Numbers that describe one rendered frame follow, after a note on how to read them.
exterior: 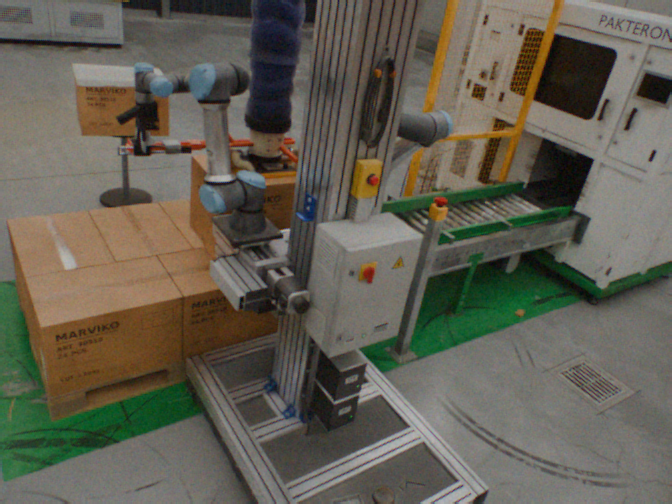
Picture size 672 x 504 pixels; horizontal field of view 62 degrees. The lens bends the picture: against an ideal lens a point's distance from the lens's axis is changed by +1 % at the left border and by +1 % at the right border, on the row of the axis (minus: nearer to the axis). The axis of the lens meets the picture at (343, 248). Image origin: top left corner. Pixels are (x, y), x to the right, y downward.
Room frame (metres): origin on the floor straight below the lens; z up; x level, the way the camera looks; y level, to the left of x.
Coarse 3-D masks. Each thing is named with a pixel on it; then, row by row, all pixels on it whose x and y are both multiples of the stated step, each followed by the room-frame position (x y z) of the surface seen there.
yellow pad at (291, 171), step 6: (258, 168) 2.47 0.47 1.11; (264, 168) 2.52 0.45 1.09; (282, 168) 2.56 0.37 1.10; (288, 168) 2.57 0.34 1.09; (294, 168) 2.58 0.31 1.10; (264, 174) 2.46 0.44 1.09; (270, 174) 2.47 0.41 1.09; (276, 174) 2.49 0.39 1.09; (282, 174) 2.51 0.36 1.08; (288, 174) 2.53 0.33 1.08; (294, 174) 2.55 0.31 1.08
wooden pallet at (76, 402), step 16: (160, 368) 2.04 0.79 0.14; (176, 368) 2.09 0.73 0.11; (128, 384) 2.01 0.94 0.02; (144, 384) 2.03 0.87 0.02; (160, 384) 2.05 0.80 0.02; (48, 400) 1.79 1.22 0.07; (64, 400) 1.77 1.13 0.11; (80, 400) 1.81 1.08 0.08; (96, 400) 1.88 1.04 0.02; (112, 400) 1.90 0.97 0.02; (64, 416) 1.77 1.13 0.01
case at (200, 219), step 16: (192, 160) 2.55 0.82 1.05; (192, 176) 2.54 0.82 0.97; (192, 192) 2.54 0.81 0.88; (272, 192) 2.40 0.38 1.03; (288, 192) 2.46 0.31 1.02; (192, 208) 2.53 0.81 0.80; (272, 208) 2.41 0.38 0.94; (288, 208) 2.46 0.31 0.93; (192, 224) 2.53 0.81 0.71; (208, 224) 2.35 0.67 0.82; (288, 224) 2.47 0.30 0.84; (208, 240) 2.35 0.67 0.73
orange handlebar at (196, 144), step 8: (128, 144) 2.22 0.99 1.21; (160, 144) 2.30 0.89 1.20; (184, 144) 2.36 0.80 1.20; (192, 144) 2.35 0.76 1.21; (200, 144) 2.37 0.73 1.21; (232, 144) 2.47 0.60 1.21; (240, 144) 2.49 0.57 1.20; (248, 144) 2.51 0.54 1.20; (288, 152) 2.49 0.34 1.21; (296, 160) 2.41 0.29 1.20
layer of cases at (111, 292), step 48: (48, 240) 2.38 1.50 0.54; (96, 240) 2.46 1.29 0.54; (144, 240) 2.55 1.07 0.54; (192, 240) 2.64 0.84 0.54; (48, 288) 2.00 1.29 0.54; (96, 288) 2.06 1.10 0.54; (144, 288) 2.12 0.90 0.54; (192, 288) 2.19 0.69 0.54; (48, 336) 1.75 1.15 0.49; (96, 336) 1.87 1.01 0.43; (144, 336) 2.00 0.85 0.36; (192, 336) 2.15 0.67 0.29; (240, 336) 2.31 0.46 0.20; (48, 384) 1.74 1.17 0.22; (96, 384) 1.86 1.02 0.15
